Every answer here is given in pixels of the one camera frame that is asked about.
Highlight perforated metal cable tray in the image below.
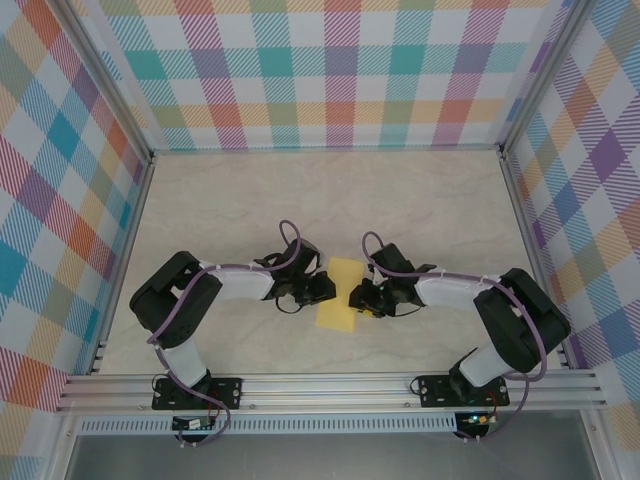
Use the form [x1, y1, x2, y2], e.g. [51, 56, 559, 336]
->
[77, 412, 459, 435]

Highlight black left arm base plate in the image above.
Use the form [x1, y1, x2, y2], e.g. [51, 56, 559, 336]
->
[151, 377, 245, 412]

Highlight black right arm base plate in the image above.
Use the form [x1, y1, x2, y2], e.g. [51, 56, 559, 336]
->
[418, 373, 510, 409]

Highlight slotted aluminium frame rail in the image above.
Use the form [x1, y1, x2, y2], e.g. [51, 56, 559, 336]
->
[54, 367, 609, 414]

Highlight aluminium side floor rail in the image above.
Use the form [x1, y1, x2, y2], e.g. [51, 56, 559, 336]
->
[87, 152, 156, 376]
[497, 147, 576, 371]

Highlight small black circuit board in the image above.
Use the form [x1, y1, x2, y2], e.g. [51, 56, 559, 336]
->
[172, 415, 217, 432]

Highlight thin black left gripper cable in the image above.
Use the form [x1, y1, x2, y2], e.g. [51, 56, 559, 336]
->
[276, 294, 304, 316]

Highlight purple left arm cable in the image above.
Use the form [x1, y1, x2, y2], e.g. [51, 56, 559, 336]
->
[146, 219, 304, 449]

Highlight yellow cloth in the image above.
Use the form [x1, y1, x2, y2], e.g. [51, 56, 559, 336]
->
[315, 257, 365, 334]

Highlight aluminium frame post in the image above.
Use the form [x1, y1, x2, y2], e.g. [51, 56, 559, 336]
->
[497, 0, 596, 156]
[49, 0, 156, 161]

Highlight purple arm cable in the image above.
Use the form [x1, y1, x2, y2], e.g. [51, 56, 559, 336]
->
[146, 219, 304, 449]
[362, 231, 549, 444]

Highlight small circuit board green light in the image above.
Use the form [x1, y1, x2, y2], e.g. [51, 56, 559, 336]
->
[462, 412, 499, 429]

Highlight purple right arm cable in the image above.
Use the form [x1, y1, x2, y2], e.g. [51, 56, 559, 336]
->
[362, 231, 549, 444]

